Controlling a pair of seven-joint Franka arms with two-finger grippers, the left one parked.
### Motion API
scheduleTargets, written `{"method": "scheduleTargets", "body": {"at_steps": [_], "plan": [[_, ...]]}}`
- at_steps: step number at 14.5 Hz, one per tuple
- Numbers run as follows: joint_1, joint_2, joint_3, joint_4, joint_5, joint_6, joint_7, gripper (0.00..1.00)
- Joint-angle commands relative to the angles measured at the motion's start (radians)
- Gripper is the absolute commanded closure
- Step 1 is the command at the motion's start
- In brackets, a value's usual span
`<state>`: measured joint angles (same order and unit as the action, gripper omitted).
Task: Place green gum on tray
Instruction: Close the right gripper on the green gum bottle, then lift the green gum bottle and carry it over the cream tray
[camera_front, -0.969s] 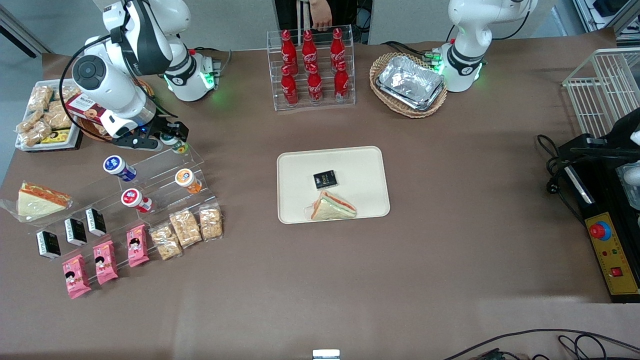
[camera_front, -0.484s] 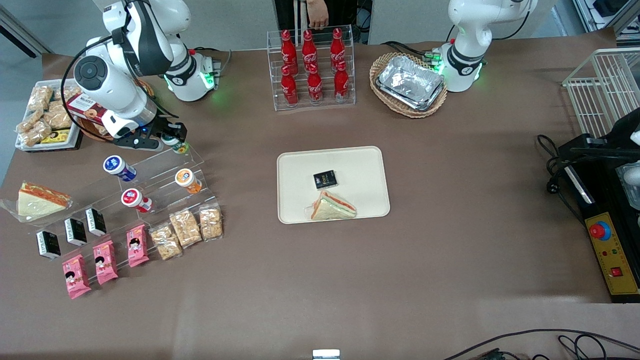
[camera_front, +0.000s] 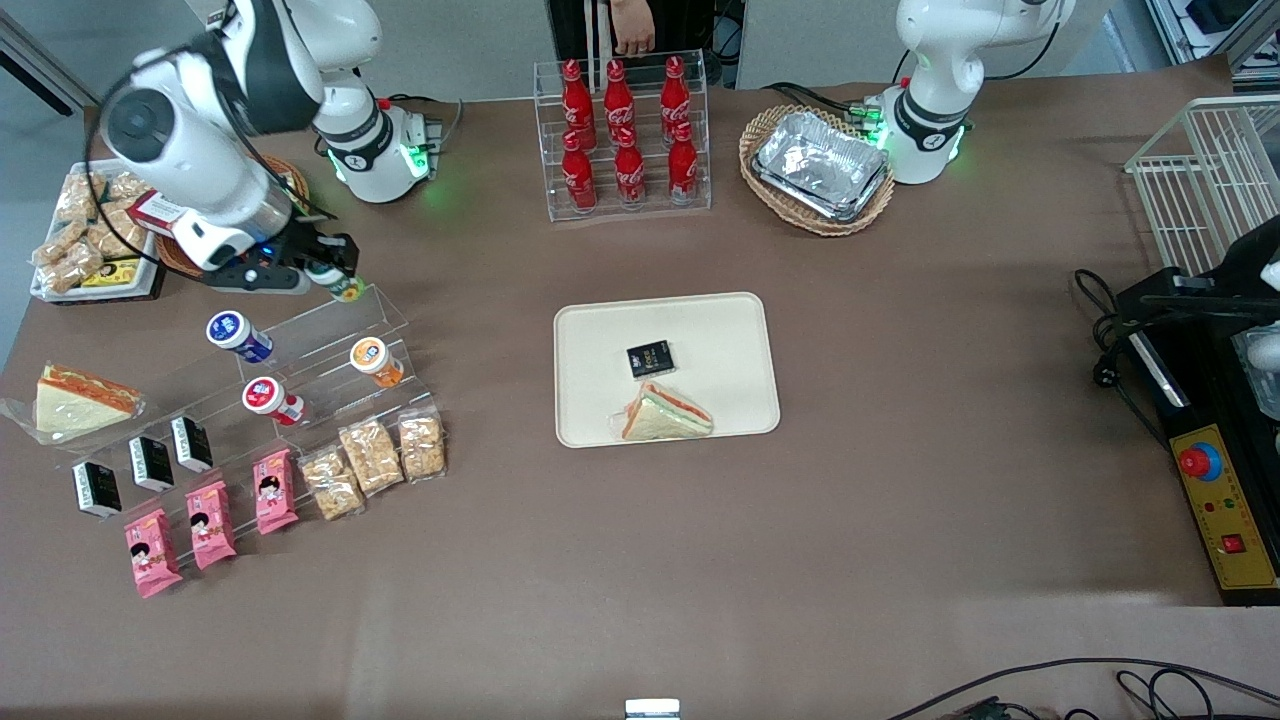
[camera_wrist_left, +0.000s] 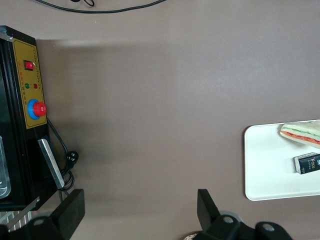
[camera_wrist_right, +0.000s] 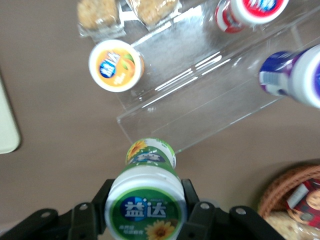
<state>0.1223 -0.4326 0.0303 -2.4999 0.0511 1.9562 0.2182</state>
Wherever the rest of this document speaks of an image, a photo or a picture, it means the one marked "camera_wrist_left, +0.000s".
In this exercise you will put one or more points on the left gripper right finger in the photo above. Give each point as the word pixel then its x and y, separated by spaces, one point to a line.
pixel 207 210

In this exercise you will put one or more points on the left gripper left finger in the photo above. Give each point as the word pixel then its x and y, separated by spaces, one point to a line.
pixel 70 210

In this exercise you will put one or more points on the beige plastic tray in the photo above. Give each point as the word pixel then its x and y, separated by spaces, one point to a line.
pixel 270 175

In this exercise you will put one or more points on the light tan wicker basket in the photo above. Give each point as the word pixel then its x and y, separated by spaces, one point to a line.
pixel 192 236

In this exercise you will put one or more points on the small black box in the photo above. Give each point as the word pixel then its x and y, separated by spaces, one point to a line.
pixel 308 163

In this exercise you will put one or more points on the wrapped triangle sandwich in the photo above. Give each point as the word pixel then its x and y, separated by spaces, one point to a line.
pixel 302 135

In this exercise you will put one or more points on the black machine yellow panel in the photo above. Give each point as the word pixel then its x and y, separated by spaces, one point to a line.
pixel 30 87

